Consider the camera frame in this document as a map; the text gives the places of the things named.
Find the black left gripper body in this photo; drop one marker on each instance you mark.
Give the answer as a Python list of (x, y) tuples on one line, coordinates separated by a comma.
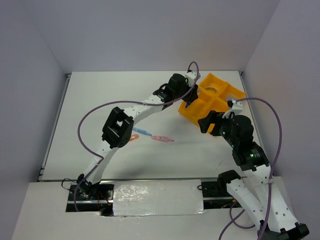
[(185, 89)]

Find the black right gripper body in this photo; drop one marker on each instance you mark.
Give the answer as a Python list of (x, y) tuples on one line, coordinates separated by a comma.
[(222, 127)]

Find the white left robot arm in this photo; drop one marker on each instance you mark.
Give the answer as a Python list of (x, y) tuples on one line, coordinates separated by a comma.
[(118, 128)]

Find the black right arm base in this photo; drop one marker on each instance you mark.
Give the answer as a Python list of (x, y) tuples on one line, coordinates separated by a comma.
[(214, 193)]

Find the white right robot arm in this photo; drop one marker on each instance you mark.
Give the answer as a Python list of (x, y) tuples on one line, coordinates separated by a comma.
[(266, 207)]

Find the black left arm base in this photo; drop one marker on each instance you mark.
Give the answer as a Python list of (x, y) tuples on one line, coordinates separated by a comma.
[(98, 200)]

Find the yellow compartment bin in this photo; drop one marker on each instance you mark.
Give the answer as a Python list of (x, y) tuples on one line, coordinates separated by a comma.
[(210, 101)]

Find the pink highlighter pen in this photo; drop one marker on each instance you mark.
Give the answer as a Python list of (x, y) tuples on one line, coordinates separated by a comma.
[(164, 139)]

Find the blue highlighter pen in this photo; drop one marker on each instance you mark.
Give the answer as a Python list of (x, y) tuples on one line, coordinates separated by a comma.
[(141, 131)]

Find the silver foil sheet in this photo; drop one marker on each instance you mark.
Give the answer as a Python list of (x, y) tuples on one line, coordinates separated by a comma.
[(157, 198)]

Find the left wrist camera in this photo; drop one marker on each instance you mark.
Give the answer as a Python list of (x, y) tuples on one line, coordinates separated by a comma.
[(192, 77)]

